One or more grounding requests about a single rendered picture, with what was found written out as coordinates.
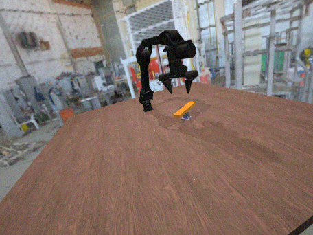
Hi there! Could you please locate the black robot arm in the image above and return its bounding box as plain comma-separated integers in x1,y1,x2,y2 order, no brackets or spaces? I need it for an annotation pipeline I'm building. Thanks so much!
135,30,196,112

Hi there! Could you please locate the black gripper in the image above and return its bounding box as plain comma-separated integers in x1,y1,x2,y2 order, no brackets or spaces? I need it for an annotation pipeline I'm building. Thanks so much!
158,60,198,94

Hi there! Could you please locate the orange bar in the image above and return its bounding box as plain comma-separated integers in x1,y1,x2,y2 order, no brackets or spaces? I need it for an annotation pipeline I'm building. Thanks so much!
174,102,196,118

